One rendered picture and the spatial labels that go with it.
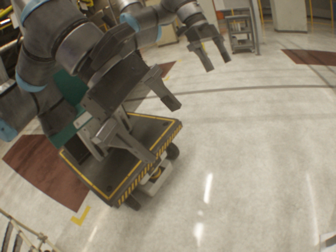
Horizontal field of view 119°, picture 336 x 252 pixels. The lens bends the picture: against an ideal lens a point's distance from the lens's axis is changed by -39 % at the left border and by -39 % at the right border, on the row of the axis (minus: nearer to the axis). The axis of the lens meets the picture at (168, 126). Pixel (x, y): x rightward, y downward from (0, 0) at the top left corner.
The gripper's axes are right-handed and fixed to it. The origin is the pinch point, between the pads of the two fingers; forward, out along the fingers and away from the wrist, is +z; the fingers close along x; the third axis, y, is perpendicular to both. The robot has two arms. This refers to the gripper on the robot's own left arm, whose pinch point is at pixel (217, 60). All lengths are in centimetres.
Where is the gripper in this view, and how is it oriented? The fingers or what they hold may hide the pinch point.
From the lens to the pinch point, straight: 57.5
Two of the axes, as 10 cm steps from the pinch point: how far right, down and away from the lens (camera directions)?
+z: 4.7, 8.6, 2.1
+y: 5.6, -1.0, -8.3
